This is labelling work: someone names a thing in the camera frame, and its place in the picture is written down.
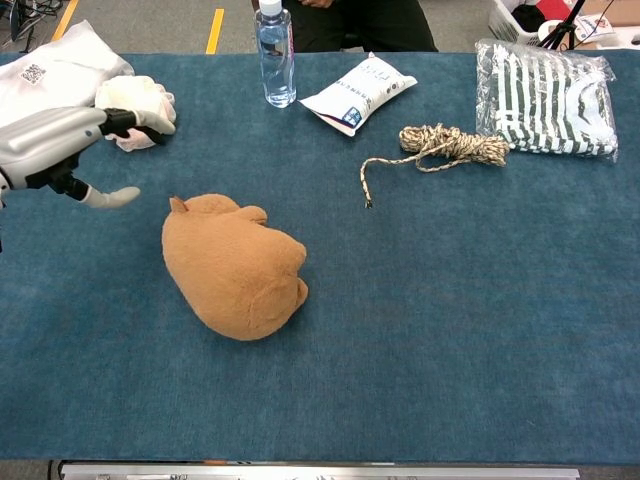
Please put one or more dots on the blue table cloth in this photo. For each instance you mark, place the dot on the blue table cloth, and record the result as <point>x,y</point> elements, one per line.
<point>450,300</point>

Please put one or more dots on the brown plush toy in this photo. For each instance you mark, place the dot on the brown plush toy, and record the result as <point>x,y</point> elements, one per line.
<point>232,275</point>

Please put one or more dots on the white laundry basket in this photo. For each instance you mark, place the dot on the white laundry basket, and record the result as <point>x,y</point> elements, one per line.
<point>520,20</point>

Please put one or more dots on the white bagged cloth with QR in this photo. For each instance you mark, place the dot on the white bagged cloth with QR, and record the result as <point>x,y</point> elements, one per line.
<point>47,80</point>

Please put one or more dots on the white printed pouch packet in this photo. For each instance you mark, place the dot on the white printed pouch packet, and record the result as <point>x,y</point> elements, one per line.
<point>357,92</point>

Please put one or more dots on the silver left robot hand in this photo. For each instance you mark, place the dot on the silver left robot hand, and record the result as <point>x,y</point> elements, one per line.
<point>45,137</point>

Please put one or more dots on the black tripod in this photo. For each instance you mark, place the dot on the black tripod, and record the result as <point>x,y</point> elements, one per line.
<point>562,27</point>

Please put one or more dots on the silver metal table rail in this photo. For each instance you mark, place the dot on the silver metal table rail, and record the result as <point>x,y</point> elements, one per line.
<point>320,471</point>

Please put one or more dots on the white mesh bath pouf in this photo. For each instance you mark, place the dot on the white mesh bath pouf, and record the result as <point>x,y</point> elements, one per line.
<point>142,95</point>

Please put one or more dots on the bagged green striped shirt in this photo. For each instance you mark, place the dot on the bagged green striped shirt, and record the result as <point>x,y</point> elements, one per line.
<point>545,100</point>

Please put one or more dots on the seated person in black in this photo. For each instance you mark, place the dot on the seated person in black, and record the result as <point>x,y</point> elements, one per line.
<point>380,25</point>

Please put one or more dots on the clear plastic water bottle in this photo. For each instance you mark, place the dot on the clear plastic water bottle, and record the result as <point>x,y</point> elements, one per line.
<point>275,60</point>

